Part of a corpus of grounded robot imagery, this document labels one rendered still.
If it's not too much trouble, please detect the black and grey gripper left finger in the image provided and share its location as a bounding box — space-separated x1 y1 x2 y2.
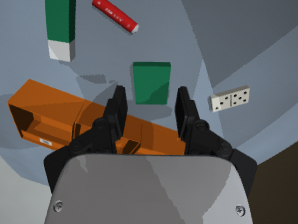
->
43 85 128 194

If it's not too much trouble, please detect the white domino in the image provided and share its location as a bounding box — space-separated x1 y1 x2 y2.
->
210 85 250 112

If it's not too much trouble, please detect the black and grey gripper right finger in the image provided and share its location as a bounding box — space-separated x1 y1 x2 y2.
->
175 86 258 199

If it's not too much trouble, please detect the orange three-compartment tray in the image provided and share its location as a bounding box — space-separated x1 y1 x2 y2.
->
7 79 185 155

